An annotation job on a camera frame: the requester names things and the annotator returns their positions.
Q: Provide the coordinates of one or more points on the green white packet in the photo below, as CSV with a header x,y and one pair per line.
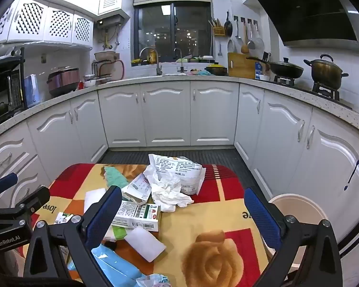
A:
x,y
118,232

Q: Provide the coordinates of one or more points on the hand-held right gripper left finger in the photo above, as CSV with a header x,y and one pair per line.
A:
x,y
106,215

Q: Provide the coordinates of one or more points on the black ribbed floor mat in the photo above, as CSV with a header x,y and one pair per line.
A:
x,y
131,155

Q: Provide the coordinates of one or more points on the rose printed blanket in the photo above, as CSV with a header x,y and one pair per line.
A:
x,y
197,215

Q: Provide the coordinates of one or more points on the white round bin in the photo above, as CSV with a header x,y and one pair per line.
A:
x,y
299,206

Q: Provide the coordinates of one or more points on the small white bowl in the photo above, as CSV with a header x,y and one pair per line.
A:
x,y
264,77

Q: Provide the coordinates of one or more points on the white base cabinets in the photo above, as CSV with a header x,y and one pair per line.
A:
x,y
167,110

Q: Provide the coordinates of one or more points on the wooden chopstick holder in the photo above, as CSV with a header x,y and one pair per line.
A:
x,y
218,30

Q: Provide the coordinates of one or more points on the white lidded container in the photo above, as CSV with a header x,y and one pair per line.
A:
x,y
208,58

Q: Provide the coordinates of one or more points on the bronze stockpot with lid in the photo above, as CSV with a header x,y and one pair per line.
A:
x,y
326,71

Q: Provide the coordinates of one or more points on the pink rice cooker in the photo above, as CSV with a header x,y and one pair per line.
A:
x,y
62,80

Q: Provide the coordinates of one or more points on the small dark teapot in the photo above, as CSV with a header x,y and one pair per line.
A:
x,y
2,109

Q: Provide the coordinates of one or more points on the red-rimmed chopping board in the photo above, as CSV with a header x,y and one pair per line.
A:
x,y
117,70

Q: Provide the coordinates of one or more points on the white hanging plate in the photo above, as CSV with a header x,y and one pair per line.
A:
x,y
231,45

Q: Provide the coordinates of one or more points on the yellow lidded pot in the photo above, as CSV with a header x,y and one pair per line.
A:
x,y
216,69

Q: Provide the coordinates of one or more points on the black range hood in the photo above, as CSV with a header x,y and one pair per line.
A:
x,y
305,9

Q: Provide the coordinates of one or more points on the wall water heater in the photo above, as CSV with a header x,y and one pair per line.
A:
x,y
109,21

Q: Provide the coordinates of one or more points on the small white green box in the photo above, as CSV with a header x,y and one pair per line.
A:
x,y
64,216

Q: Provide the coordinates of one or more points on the blue translucent container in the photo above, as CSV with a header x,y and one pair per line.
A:
x,y
32,91

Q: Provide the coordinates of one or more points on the white foam block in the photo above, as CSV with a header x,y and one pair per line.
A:
x,y
145,243
94,197

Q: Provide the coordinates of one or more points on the white paper leaflet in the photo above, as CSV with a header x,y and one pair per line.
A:
x,y
179,167

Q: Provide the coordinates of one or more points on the black knife block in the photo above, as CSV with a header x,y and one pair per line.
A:
x,y
265,57

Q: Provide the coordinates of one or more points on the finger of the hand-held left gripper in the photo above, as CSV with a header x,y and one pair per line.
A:
x,y
33,198
3,183

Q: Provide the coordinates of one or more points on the beige clay pot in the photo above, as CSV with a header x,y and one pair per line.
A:
x,y
106,56

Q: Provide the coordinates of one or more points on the white tissue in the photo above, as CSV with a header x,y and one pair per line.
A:
x,y
167,192

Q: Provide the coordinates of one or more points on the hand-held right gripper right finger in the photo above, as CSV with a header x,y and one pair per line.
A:
x,y
261,218

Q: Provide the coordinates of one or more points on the black hook rail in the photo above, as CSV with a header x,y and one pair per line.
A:
x,y
245,18

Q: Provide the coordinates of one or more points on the black dish rack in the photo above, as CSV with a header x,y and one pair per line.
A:
x,y
100,71

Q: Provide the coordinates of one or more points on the metal ladle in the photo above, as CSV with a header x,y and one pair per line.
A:
x,y
237,37

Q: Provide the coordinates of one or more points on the dark kitchen window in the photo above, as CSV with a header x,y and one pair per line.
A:
x,y
185,33

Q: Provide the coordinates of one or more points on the microwave oven on rack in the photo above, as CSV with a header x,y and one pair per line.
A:
x,y
21,62

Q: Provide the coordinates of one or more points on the wooden cutting board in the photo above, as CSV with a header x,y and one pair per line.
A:
x,y
240,65

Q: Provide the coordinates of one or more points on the tall curved faucet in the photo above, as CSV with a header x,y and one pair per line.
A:
x,y
158,65

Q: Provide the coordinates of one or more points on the black wok with lid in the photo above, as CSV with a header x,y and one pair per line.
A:
x,y
287,70

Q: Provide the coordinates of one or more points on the clear plastic wrapper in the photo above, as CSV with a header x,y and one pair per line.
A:
x,y
152,280

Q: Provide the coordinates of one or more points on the small crushed white carton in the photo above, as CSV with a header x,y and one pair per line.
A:
x,y
136,189

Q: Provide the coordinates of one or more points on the blue tissue packet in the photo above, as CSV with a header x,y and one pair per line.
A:
x,y
113,266

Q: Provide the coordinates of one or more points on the green white medicine box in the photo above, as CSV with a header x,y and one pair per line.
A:
x,y
134,213

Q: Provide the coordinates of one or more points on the black microwave oven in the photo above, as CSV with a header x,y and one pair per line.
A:
x,y
3,83

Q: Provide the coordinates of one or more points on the wooden spatula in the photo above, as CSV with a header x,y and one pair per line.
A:
x,y
244,47

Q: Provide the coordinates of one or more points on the small black hanging pan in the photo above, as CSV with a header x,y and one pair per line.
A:
x,y
228,28

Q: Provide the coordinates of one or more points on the white lattice wall cabinet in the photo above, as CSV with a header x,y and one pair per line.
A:
x,y
48,24

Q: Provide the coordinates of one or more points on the yellow bottle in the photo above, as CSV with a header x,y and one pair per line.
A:
x,y
152,56

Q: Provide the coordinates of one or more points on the small faucet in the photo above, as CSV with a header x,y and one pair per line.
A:
x,y
181,65

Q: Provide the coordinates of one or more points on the blue white carton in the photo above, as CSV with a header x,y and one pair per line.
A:
x,y
258,70

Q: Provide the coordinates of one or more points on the mesh strainer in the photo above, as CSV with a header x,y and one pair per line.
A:
x,y
258,44

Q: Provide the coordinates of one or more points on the metal skimmer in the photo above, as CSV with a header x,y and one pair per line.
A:
x,y
251,44

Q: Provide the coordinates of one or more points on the green fuzzy cloth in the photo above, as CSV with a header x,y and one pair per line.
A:
x,y
115,176

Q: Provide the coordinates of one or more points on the small lidded bowl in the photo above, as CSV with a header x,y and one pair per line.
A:
x,y
89,81

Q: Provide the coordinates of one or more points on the gas hob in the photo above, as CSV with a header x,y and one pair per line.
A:
x,y
326,92

